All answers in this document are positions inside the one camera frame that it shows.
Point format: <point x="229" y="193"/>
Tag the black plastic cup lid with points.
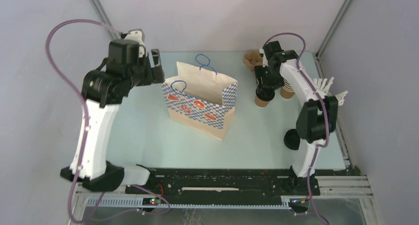
<point x="265" y="94"/>

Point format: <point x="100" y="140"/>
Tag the blue checkered paper bag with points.
<point x="201" y="98"/>

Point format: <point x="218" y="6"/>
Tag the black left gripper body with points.
<point x="145" y="71"/>

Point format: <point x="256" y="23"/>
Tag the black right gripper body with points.
<point x="270" y="78"/>

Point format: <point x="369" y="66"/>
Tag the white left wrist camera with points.
<point x="138" y="36"/>

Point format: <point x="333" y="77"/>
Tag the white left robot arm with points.
<point x="127" y="65"/>

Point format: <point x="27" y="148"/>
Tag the stack of black lids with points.
<point x="292" y="139"/>

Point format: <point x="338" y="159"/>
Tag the stack of brown paper cups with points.
<point x="286" y="90"/>

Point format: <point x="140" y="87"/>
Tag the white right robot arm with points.
<point x="317" y="118"/>

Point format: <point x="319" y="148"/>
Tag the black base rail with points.
<point x="239" y="188"/>

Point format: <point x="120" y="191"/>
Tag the brown pulp cup carrier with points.
<point x="252" y="59"/>

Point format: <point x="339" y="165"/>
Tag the brown paper cup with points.
<point x="260" y="103"/>

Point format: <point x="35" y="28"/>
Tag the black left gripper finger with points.
<point x="158" y="75"/>
<point x="155" y="54"/>

